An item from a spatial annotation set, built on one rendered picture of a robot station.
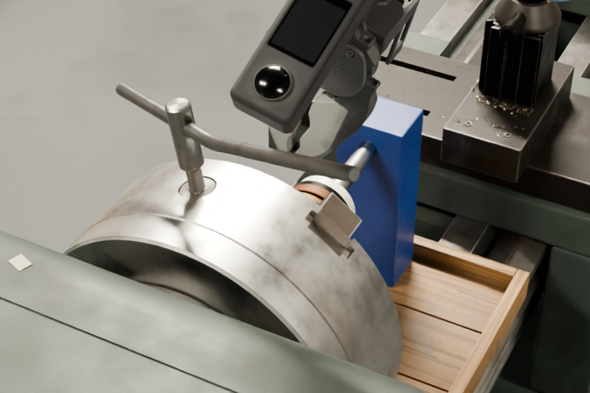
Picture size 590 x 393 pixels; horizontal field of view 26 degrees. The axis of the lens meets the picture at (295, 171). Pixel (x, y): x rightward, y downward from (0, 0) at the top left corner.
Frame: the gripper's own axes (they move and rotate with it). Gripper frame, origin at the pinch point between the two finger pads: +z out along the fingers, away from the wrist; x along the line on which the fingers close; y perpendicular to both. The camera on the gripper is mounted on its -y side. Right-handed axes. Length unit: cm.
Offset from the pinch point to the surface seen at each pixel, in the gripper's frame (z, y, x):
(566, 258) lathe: 45, 53, -23
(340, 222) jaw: 14.9, 10.9, -3.1
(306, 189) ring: 24.3, 21.4, 3.5
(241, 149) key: 2.1, 0.4, 4.2
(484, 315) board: 43, 36, -18
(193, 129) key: 6.1, 3.5, 9.7
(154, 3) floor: 171, 198, 111
